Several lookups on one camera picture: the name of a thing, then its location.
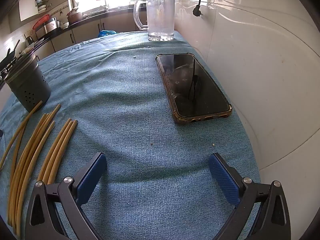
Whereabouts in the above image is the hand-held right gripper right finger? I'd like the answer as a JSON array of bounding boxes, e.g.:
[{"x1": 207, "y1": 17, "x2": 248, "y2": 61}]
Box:
[{"x1": 209, "y1": 152, "x2": 292, "y2": 240}]

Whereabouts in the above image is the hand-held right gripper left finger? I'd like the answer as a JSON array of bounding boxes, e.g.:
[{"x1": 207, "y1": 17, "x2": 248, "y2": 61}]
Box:
[{"x1": 25, "y1": 152, "x2": 108, "y2": 240}]

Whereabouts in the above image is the pile of bamboo chopsticks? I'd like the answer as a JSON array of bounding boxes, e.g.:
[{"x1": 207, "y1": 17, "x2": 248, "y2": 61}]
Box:
[{"x1": 0, "y1": 100, "x2": 78, "y2": 237}]

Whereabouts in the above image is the dark perforated utensil holder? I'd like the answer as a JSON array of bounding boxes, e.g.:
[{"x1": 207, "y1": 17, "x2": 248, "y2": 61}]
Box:
[{"x1": 4, "y1": 52, "x2": 52, "y2": 112}]

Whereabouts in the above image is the blue table cloth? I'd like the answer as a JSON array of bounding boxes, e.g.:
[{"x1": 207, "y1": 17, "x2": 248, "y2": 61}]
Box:
[{"x1": 0, "y1": 30, "x2": 262, "y2": 240}]

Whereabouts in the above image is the black phone in clear case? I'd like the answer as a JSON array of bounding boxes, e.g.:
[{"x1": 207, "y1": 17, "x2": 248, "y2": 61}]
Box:
[{"x1": 155, "y1": 53, "x2": 232, "y2": 125}]

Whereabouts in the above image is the steel pot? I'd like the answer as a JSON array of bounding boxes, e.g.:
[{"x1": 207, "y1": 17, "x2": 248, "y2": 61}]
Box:
[{"x1": 42, "y1": 17, "x2": 59, "y2": 34}]

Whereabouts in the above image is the brown cooking pot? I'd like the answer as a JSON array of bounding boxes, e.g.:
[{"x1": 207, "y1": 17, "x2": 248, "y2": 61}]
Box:
[{"x1": 66, "y1": 11, "x2": 83, "y2": 24}]

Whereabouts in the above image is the red plastic basin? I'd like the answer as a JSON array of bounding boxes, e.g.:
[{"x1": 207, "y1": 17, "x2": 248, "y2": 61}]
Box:
[{"x1": 32, "y1": 15, "x2": 50, "y2": 29}]

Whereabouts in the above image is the clear plastic jug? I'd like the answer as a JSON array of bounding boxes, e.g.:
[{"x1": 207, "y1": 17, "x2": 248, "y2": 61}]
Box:
[{"x1": 133, "y1": 0, "x2": 177, "y2": 42}]

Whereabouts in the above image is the open dish shelf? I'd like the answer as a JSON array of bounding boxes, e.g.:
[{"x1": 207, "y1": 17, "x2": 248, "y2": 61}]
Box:
[{"x1": 35, "y1": 0, "x2": 53, "y2": 13}]

